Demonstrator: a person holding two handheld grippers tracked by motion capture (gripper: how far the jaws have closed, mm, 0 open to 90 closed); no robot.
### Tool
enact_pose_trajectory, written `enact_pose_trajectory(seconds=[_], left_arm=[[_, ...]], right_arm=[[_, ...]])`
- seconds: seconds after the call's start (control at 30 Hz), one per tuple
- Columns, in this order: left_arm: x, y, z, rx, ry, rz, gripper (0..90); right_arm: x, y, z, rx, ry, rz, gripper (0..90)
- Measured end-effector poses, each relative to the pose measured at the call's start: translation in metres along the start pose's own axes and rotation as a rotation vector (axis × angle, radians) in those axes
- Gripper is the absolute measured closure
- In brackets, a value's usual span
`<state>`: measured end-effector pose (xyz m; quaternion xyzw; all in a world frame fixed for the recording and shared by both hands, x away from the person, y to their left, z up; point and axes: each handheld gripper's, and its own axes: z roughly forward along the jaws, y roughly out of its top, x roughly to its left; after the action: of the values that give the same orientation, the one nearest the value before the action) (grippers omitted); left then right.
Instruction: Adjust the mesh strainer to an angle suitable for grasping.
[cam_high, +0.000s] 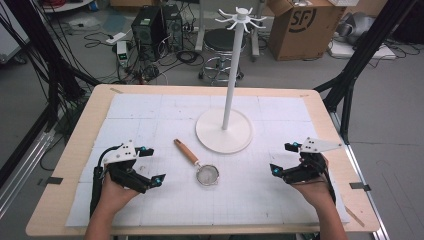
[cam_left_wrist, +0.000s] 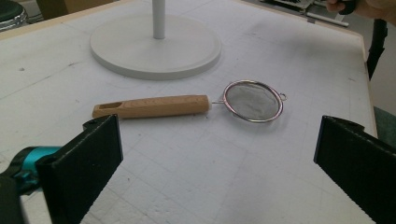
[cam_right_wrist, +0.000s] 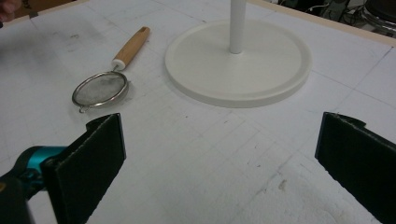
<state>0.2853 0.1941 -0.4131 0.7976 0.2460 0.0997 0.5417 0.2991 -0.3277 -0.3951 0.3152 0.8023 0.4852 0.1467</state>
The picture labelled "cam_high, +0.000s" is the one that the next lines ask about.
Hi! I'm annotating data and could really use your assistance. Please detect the black round stool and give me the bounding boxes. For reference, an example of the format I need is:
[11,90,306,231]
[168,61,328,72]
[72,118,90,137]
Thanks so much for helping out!
[198,28,246,87]

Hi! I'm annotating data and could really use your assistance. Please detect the coiled black floor cable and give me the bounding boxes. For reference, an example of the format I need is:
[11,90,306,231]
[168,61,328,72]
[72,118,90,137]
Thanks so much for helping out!
[175,49,204,67]

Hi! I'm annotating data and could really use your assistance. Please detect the flat white board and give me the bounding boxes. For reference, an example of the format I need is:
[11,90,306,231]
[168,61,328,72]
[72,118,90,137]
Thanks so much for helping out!
[328,39,398,61]

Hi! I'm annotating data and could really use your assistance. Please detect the round white table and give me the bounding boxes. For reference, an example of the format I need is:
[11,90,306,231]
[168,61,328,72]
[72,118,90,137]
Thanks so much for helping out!
[39,0,94,14]

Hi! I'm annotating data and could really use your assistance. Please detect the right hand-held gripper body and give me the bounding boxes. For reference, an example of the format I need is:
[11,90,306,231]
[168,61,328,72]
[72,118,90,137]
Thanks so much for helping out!
[282,136,344,185]

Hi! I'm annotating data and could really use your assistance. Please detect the black tape strip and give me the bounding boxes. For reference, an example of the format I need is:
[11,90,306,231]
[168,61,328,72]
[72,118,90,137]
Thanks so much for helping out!
[349,182,372,192]
[37,176,64,187]

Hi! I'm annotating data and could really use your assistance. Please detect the white hook stand rack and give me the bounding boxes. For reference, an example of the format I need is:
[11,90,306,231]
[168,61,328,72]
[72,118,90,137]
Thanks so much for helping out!
[194,6,268,155]

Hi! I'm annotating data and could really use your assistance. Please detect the large black computer tower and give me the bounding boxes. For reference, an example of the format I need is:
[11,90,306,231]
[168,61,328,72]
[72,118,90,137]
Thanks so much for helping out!
[130,5,168,63]

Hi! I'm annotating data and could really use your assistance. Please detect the wooden-handled mesh strainer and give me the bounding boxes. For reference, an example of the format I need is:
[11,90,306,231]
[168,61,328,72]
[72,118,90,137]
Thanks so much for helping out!
[173,138,221,187]

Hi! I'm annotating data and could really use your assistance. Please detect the grey white machine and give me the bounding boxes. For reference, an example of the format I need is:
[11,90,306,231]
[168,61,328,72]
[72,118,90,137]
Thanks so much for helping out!
[336,12,376,46]

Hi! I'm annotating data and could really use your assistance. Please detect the narrow black computer tower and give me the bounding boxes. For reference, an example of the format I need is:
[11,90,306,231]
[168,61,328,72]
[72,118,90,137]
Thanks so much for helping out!
[162,3,184,53]

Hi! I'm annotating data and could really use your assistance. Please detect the brown tape strip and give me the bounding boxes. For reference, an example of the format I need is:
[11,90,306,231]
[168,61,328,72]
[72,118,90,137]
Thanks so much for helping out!
[344,205,365,228]

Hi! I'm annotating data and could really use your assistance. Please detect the black metal frame stand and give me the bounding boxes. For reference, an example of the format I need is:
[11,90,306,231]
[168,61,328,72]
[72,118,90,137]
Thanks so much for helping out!
[0,0,101,188]
[313,0,418,145]

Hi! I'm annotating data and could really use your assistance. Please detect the white metal stand frame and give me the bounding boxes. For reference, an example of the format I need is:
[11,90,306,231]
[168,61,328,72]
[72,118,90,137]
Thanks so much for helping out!
[194,0,268,63]

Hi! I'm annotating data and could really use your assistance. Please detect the aluminium rail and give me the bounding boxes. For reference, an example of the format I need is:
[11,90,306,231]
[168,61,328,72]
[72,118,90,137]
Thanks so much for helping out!
[329,111,391,240]
[0,129,56,218]

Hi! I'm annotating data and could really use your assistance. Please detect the person's right hand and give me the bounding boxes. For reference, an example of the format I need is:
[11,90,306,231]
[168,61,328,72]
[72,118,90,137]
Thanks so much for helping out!
[289,154,335,209]

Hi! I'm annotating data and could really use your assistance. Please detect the person's left hand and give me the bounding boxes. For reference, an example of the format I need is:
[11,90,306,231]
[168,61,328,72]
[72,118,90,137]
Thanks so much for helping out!
[99,168,141,214]

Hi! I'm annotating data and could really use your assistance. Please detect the brown cardboard box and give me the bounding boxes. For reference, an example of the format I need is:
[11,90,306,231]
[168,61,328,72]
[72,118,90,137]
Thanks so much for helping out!
[266,0,348,62]

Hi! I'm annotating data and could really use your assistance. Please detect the white grid mat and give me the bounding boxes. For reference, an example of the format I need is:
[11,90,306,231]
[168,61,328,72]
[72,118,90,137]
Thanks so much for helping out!
[65,93,351,228]

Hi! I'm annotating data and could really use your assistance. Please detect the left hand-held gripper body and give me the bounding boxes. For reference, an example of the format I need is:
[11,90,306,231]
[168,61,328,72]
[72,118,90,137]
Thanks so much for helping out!
[101,139,149,195]

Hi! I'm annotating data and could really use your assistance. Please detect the white power strip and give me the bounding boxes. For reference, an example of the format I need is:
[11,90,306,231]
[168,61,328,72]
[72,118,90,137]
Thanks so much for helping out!
[105,31,128,46]

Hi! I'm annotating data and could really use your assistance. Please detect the small grey power supply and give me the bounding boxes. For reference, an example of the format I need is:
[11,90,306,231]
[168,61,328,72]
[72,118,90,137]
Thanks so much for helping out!
[116,40,129,68]

